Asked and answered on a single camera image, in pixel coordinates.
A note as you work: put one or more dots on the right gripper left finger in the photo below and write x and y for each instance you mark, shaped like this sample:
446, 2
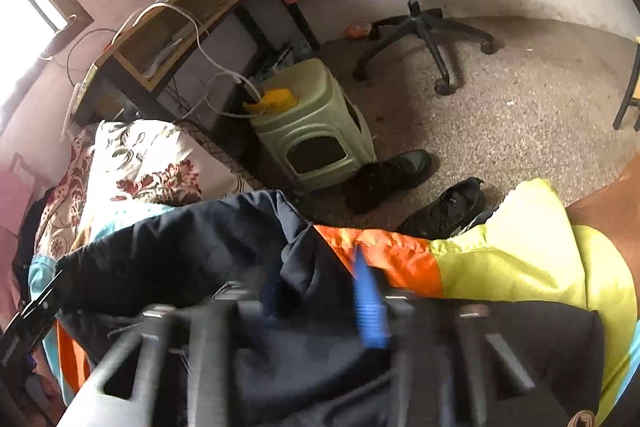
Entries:
174, 367

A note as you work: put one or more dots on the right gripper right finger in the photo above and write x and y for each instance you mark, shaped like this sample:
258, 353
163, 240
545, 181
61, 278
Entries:
452, 365

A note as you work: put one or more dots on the dark navy padded jacket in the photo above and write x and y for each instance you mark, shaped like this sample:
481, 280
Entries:
304, 363

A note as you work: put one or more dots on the striped colourful bed blanket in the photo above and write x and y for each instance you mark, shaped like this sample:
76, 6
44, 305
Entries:
526, 250

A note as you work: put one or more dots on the black shoe right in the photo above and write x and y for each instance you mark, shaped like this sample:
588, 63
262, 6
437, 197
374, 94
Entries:
449, 213

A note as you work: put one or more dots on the black shoe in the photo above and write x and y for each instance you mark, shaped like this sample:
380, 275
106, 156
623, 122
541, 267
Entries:
449, 213
378, 181

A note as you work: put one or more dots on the black shoe left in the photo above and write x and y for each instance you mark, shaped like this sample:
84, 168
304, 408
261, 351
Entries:
378, 181

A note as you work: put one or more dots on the green plastic stool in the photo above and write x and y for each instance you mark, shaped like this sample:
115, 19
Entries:
322, 140

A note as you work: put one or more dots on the yellow item on stool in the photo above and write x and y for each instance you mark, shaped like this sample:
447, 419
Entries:
274, 101

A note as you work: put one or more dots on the wooden desk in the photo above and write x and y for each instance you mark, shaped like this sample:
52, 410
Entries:
126, 80

